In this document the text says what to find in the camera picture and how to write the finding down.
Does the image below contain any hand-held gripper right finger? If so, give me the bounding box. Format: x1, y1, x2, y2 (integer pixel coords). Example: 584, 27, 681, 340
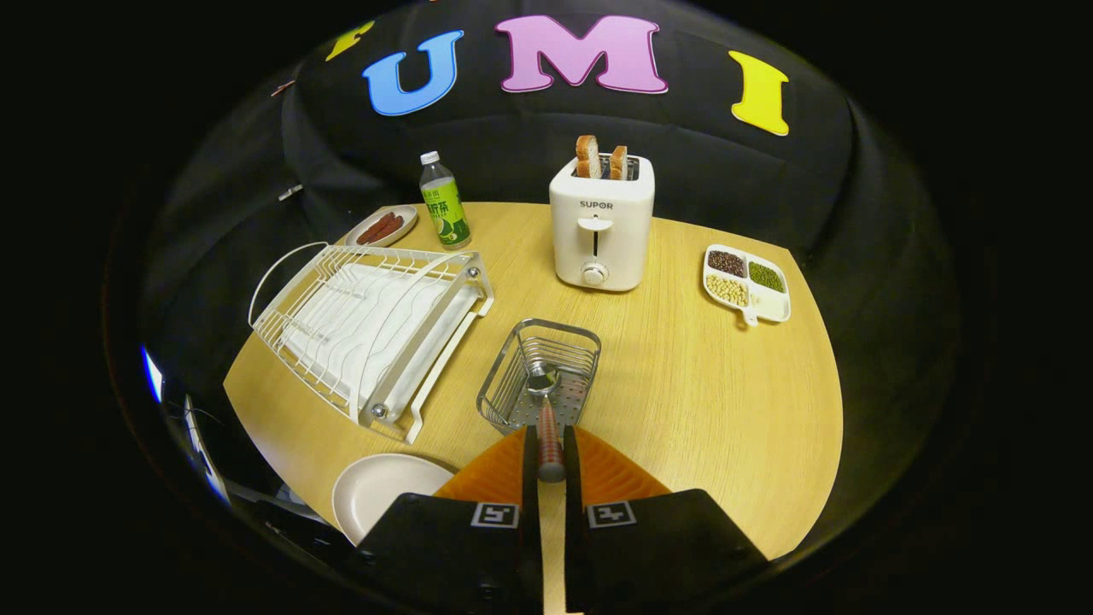
564, 425, 769, 615

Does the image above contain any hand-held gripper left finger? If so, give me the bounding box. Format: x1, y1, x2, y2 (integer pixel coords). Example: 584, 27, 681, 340
354, 425, 545, 615

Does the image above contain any metal spoon with wooden handle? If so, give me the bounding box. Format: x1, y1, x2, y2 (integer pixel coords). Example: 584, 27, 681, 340
524, 361, 568, 484

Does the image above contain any metal wire basket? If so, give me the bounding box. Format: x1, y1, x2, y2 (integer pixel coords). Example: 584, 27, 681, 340
476, 318, 603, 437

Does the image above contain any beige round plate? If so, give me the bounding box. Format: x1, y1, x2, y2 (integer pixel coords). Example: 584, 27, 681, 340
331, 453, 457, 547

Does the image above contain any white wire dish rack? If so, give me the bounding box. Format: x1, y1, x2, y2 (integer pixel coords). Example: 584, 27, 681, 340
248, 242, 497, 446

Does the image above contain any small beige oval dish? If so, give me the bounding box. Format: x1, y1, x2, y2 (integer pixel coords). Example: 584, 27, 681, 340
345, 203, 420, 249

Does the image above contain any white toaster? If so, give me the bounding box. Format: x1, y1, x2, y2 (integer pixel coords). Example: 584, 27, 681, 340
549, 154, 657, 293

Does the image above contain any white divided tray with beans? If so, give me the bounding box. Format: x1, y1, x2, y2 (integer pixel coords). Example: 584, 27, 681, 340
702, 243, 792, 328

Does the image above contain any green label drink bottle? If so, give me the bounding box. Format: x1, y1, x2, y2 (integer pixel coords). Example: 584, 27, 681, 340
418, 150, 473, 251

